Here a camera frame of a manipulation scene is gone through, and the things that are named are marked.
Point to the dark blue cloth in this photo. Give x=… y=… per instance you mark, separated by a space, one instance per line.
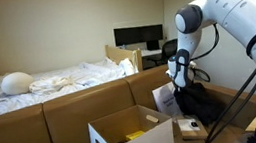
x=196 y=104

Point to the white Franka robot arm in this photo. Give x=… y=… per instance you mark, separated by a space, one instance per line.
x=248 y=20

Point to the small labelled cardboard box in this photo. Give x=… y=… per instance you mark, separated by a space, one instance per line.
x=191 y=128

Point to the brown cardboard box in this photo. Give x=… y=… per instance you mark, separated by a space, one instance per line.
x=59 y=131

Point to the white desk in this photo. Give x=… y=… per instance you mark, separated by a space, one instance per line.
x=150 y=52

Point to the black computer monitor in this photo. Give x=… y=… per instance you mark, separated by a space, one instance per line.
x=138 y=34

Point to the black office chair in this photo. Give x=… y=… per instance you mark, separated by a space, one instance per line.
x=167 y=51

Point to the white printed paper sign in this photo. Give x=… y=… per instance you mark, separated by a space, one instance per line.
x=167 y=99

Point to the yellow item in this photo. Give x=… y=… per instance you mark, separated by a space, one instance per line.
x=135 y=135

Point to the round white cushion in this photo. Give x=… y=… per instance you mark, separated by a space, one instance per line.
x=17 y=83

